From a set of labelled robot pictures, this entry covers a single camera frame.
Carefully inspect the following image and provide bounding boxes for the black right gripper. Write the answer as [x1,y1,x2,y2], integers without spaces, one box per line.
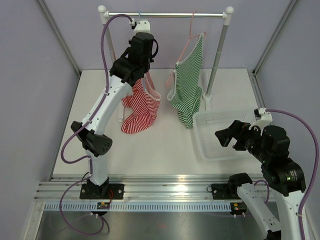
[215,119,271,163]

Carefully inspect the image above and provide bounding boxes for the red striped tank top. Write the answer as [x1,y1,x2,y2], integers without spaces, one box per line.
[121,72,162,134]

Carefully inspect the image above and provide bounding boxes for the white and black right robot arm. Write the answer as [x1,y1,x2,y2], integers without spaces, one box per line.
[215,120,310,240]

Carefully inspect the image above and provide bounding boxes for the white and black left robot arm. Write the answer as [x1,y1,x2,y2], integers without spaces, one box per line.
[71,32,158,200]

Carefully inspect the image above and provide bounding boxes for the green striped tank top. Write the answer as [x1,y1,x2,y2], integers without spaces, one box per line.
[167,33,205,129]

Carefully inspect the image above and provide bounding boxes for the white plastic basket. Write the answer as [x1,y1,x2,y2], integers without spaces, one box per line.
[193,109,255,162]

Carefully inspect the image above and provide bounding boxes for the white and silver clothes rack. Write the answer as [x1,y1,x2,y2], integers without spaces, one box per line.
[97,5,234,123]

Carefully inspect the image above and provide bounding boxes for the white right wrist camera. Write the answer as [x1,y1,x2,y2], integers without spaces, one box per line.
[249,107,273,130]

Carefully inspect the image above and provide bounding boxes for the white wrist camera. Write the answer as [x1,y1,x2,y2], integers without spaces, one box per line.
[129,18,151,36]
[249,107,273,130]

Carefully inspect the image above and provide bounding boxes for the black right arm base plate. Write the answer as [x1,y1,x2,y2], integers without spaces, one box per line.
[206,183,241,200]

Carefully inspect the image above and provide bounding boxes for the right aluminium frame post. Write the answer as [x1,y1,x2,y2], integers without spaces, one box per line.
[252,0,300,76]

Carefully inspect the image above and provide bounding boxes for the aluminium frame post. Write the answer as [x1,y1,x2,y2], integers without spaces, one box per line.
[252,0,300,76]
[35,0,82,78]

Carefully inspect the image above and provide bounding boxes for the pink wire hanger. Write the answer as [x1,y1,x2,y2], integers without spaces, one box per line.
[165,11,206,88]

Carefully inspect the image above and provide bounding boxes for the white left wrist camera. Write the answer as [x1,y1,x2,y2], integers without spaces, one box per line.
[129,18,151,36]

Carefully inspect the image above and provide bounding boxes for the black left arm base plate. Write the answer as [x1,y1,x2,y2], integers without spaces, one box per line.
[79,183,125,200]

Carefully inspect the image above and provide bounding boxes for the aluminium mounting rail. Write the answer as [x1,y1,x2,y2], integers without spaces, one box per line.
[34,174,230,202]

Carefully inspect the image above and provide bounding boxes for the white slotted cable duct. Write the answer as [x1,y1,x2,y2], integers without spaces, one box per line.
[44,201,231,212]

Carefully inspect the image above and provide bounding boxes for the left aluminium frame post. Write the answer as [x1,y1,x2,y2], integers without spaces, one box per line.
[35,0,82,78]

